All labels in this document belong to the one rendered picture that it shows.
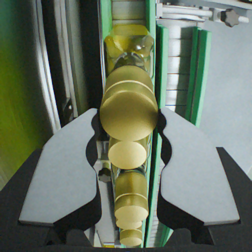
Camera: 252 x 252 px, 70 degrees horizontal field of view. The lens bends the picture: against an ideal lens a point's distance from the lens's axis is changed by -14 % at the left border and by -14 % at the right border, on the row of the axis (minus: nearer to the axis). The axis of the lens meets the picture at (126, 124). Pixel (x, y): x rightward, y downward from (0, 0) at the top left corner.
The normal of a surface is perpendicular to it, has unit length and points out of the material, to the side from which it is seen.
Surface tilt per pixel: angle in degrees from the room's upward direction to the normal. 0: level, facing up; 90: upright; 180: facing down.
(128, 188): 90
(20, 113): 90
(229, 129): 0
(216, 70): 0
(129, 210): 0
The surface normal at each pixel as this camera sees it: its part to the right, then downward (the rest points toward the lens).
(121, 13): -0.01, 0.55
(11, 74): 1.00, 0.00
